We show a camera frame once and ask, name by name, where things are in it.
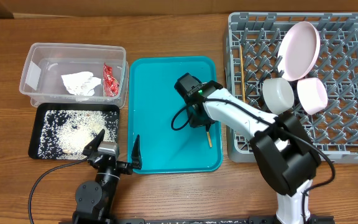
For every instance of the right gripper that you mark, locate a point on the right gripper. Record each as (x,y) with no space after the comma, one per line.
(197,122)

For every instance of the grey bowl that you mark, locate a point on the grey bowl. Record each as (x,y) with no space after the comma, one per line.
(278,95)

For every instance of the rice food waste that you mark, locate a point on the rice food waste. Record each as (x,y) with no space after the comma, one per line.
(65,133)

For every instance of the red snack wrapper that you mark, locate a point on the red snack wrapper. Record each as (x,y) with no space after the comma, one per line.
(110,84)

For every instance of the clear plastic waste bin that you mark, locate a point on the clear plastic waste bin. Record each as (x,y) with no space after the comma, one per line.
(47,62)

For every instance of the small pink bowl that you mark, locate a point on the small pink bowl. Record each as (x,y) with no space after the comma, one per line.
(312,95)

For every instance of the white napkin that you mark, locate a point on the white napkin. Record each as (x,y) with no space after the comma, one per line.
(81,83)

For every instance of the large pink plate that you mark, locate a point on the large pink plate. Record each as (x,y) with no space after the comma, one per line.
(299,51)

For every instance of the black food waste tray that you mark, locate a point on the black food waste tray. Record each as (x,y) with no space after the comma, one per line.
(41,110)

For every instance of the teal serving tray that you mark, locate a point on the teal serving tray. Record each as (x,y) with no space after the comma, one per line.
(154,113)

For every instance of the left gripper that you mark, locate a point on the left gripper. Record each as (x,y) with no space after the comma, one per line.
(127,167)

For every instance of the wooden chopstick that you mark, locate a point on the wooden chopstick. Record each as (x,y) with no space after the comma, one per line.
(243,89)
(209,139)

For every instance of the grey dishwasher rack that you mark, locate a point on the grey dishwasher rack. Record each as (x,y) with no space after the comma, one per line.
(333,130)

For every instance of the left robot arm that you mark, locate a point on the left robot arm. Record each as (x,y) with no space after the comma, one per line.
(94,198)

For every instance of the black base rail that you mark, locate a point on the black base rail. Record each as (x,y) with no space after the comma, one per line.
(249,220)

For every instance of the white cup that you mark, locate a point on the white cup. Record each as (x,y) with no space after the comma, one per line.
(281,145)

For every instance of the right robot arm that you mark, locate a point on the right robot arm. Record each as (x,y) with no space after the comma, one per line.
(289,172)

